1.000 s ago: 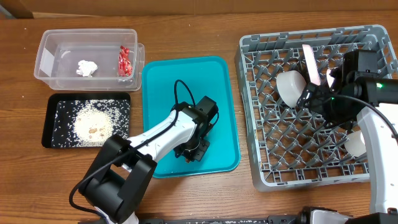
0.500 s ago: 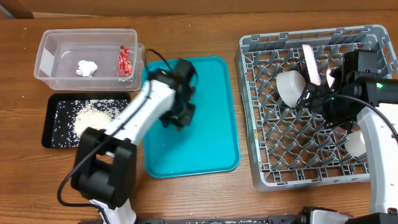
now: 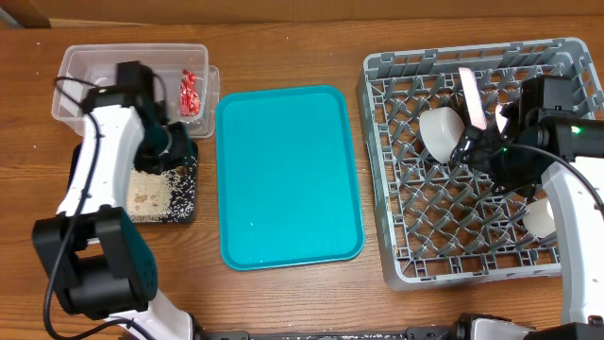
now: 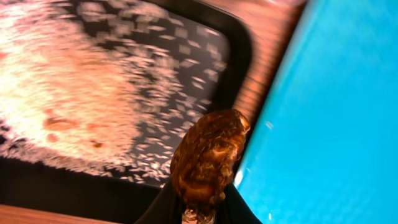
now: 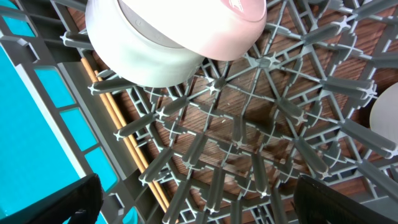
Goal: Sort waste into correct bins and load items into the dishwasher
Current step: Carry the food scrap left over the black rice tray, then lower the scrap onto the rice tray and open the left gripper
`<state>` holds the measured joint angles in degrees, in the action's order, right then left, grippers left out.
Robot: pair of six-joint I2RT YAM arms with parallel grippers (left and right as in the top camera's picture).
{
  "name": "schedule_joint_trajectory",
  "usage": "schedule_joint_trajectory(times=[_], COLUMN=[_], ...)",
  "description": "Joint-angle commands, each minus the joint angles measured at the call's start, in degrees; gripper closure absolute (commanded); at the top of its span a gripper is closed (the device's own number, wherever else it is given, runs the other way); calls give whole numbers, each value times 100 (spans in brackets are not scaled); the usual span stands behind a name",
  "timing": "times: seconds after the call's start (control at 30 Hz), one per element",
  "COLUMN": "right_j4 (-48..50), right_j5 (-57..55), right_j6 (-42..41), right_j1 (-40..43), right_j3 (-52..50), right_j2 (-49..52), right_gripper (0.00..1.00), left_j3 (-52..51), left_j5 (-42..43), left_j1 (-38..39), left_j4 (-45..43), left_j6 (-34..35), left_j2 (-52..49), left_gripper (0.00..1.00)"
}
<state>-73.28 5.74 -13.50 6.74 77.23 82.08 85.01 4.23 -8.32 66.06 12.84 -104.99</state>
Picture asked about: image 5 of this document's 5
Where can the white cup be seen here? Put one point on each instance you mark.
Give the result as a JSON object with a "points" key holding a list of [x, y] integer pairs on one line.
{"points": [[383, 116]]}

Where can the grey-green bowl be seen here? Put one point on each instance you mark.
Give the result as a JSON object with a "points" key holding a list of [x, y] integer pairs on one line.
{"points": [[134, 49]]}

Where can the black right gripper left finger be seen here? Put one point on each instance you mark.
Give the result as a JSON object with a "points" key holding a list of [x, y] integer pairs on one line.
{"points": [[79, 202]]}

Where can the teal plastic tray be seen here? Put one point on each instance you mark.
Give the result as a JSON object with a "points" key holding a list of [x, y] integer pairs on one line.
{"points": [[54, 131]]}

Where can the pink shallow bowl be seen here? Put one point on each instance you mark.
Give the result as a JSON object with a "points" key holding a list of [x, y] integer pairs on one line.
{"points": [[217, 29]]}

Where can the grey dishwasher rack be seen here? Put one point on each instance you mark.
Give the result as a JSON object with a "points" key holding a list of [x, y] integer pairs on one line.
{"points": [[247, 129]]}

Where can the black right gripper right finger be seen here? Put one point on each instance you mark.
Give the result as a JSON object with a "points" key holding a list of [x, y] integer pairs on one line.
{"points": [[315, 202]]}

